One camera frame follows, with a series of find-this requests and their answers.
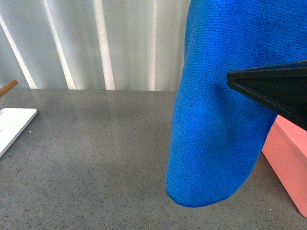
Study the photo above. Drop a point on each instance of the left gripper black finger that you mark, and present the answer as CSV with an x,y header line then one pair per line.
x,y
281,88

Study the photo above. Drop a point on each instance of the pink plastic tray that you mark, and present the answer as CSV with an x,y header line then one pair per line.
x,y
286,151

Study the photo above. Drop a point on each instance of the white rack with wooden bars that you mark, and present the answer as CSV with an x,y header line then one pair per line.
x,y
13,122

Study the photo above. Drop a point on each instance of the white pleated curtain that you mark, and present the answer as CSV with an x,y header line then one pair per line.
x,y
92,44

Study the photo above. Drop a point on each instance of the blue microfiber cloth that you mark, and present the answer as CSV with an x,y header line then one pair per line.
x,y
217,133

